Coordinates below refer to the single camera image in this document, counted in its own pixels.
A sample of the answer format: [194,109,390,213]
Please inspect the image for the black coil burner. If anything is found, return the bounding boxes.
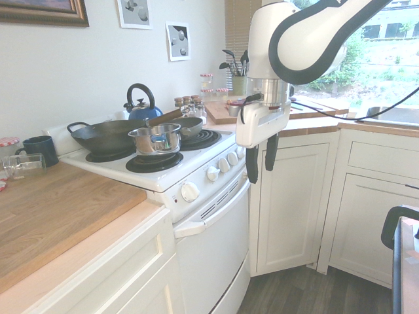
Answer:
[85,147,132,164]
[179,129,223,152]
[125,151,185,173]

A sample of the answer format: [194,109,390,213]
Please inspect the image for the white oven door with handle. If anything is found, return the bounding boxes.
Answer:
[173,176,252,314]

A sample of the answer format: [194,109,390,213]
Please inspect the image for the white cabinet drawer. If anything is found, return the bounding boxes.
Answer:
[346,139,419,178]

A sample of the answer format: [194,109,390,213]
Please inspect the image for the frying pan with wooden handle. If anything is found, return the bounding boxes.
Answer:
[145,109,205,142]

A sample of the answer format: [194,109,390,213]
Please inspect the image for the stainless steel pot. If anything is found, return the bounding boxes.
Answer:
[128,123,192,156]

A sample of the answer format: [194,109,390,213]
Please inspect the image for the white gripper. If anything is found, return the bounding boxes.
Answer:
[235,99,292,184]

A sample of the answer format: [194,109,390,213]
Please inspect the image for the large grey shapes print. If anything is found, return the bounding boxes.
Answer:
[116,0,154,31]

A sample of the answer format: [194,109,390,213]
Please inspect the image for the small grey shapes print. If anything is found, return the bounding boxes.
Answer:
[164,21,192,62]

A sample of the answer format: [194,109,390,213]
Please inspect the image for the blue kettle with black handle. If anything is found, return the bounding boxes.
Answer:
[123,82,164,122]

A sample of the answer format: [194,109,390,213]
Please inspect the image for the empty clear glass jar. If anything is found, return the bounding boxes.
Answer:
[2,152,48,181]

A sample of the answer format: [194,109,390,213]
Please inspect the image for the wooden cutting board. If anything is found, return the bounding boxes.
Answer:
[203,99,338,126]

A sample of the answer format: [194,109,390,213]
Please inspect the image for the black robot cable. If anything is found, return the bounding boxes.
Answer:
[240,85,419,126]

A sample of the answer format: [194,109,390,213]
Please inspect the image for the white cabinet beside stove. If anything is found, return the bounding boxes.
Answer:
[27,207,179,314]

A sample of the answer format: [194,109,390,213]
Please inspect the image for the white corner cabinet door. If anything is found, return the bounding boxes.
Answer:
[249,131,340,278]

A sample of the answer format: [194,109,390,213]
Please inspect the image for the wooden window blind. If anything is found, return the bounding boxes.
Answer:
[225,0,263,92]

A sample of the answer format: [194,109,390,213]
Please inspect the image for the wooden framed painting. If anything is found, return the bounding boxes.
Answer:
[0,0,90,28]

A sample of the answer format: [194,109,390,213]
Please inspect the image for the jar with red checked lid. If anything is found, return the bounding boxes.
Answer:
[0,136,22,158]

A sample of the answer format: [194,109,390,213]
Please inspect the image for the large white oven knob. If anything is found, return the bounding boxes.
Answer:
[181,183,200,203]

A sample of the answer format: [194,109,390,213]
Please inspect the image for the black kitchen utensils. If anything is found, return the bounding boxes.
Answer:
[219,48,251,78]

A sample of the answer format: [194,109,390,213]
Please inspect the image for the white electric stove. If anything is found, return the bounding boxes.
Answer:
[41,125,253,314]

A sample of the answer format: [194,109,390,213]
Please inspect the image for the green utensil holder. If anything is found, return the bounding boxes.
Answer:
[231,75,249,97]

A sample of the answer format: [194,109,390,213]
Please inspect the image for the large wooden butcher block board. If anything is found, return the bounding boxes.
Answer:
[0,161,147,294]

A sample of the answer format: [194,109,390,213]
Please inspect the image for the black wok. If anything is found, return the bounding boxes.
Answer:
[66,118,149,155]

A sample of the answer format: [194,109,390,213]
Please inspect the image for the dark blue mug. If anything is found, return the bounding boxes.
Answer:
[14,135,60,169]

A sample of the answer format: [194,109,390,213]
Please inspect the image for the steel sink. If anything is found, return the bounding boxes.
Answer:
[355,105,419,128]

